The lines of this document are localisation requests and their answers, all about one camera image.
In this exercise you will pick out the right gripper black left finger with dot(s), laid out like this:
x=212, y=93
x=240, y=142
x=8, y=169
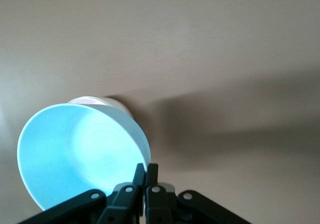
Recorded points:
x=125, y=201

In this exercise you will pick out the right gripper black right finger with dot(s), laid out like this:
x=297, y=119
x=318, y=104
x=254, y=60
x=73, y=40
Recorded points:
x=160, y=204

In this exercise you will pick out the light blue plastic bowl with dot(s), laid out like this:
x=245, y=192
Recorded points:
x=75, y=146

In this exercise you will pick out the white plastic bowl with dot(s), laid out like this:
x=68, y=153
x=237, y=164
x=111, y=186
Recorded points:
x=122, y=109

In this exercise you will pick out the brown table cover sheet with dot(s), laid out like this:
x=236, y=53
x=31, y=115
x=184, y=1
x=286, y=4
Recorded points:
x=200, y=47

